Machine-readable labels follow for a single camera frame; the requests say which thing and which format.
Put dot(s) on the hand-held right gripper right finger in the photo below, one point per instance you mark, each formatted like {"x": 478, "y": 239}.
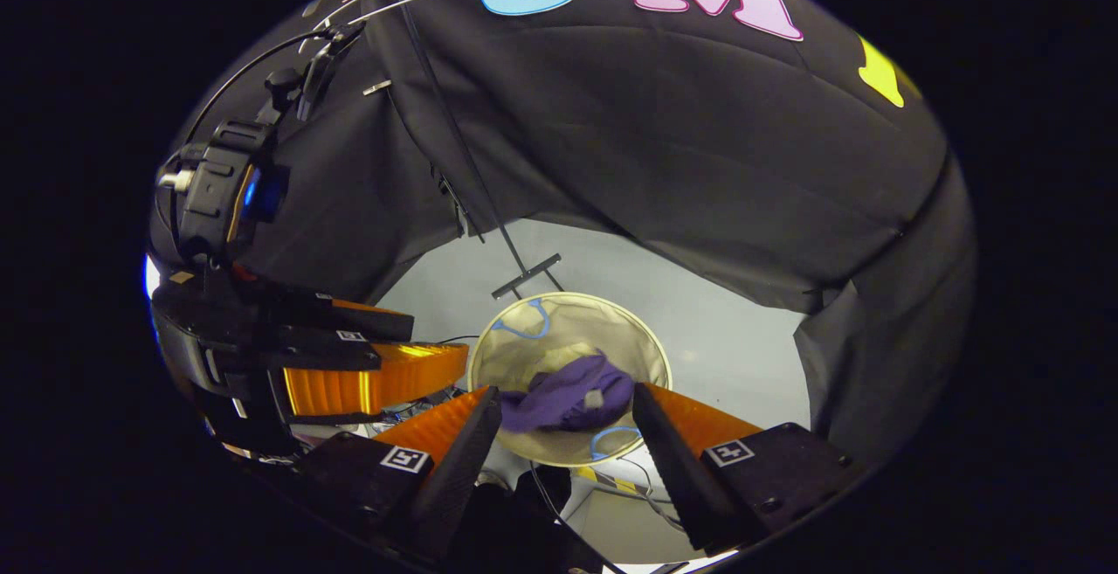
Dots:
{"x": 668, "y": 469}

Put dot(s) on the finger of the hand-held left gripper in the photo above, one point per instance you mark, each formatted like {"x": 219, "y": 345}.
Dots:
{"x": 384, "y": 377}
{"x": 367, "y": 322}

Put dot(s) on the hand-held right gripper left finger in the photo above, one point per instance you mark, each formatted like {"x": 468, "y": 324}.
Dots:
{"x": 458, "y": 469}

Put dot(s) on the cream round laundry hamper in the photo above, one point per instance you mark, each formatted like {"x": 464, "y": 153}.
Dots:
{"x": 611, "y": 329}

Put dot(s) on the black clothes rack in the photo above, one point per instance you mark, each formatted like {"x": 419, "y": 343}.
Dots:
{"x": 524, "y": 275}

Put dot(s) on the yellow black floor tape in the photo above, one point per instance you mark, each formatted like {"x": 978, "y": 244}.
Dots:
{"x": 611, "y": 480}

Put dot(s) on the person's dark clothing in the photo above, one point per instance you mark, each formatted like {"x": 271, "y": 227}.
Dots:
{"x": 524, "y": 530}

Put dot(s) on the small metal bracket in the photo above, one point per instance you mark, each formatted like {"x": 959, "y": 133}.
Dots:
{"x": 377, "y": 86}

